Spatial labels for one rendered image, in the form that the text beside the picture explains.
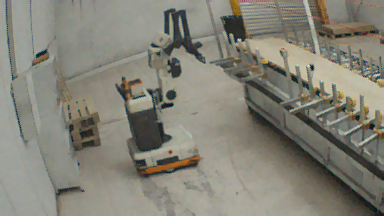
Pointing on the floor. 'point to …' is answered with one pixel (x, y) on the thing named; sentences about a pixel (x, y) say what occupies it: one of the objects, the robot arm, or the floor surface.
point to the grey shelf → (54, 127)
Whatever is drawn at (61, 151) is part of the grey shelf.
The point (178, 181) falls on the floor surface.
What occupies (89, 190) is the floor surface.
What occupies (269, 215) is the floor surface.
